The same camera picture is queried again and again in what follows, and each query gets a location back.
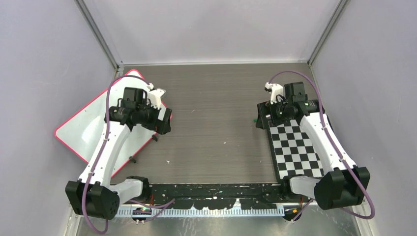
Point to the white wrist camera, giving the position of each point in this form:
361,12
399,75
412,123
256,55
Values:
276,92
155,97

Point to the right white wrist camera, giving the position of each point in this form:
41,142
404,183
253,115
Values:
276,92

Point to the pink-framed whiteboard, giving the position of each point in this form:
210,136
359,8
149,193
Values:
85,133

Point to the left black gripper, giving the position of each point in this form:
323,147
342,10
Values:
160,126

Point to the slotted cable duct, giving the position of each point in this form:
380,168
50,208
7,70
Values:
236,211

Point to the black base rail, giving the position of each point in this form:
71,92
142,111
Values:
216,196

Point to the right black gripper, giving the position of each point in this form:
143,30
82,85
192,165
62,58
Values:
264,108

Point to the black white checkerboard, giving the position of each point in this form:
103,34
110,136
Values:
292,152

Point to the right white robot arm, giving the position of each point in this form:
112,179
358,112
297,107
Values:
344,183

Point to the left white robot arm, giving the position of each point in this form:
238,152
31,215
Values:
92,194

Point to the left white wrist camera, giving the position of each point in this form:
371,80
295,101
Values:
155,97

